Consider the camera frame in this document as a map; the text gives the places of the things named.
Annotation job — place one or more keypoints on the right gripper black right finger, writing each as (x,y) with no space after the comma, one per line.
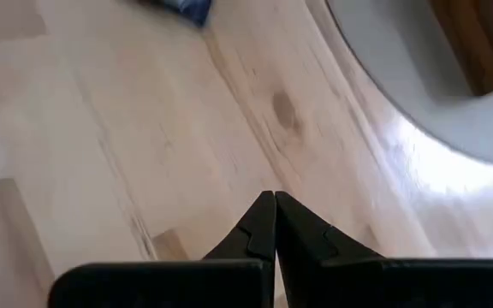
(315,265)

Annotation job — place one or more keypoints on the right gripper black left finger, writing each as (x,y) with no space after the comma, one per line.
(246,248)

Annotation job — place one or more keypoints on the dark blue tea packet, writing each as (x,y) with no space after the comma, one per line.
(191,8)

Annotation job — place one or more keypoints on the wooden compartment tea box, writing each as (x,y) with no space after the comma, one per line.
(482,43)

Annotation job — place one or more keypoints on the round grey placemat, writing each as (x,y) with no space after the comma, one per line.
(422,77)

